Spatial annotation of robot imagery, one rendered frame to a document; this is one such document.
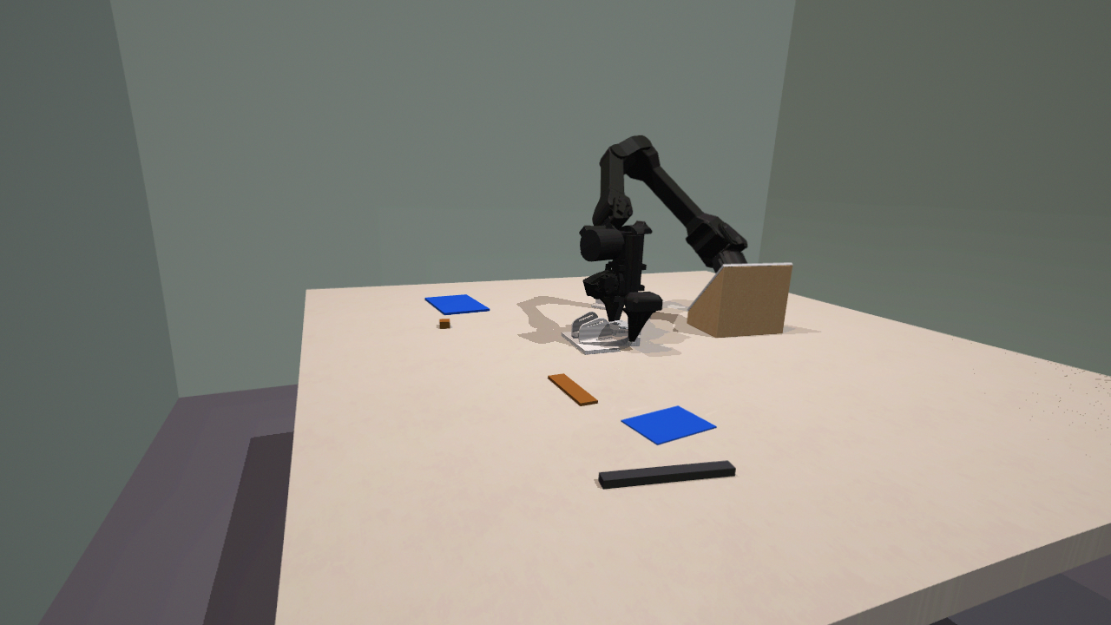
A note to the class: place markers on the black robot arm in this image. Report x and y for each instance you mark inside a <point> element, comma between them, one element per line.
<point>608,239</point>

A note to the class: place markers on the blue flat square plate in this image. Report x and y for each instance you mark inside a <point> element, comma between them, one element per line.
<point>666,425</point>

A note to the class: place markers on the blue rectangular plate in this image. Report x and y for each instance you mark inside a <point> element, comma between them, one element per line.
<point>457,304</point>

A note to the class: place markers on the brown flat bar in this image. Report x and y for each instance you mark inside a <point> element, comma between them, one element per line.
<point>572,389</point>

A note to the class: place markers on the black flat bar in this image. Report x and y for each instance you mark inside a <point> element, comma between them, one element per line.
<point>666,474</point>

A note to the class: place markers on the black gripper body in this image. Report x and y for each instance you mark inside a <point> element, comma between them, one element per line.
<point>634,300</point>

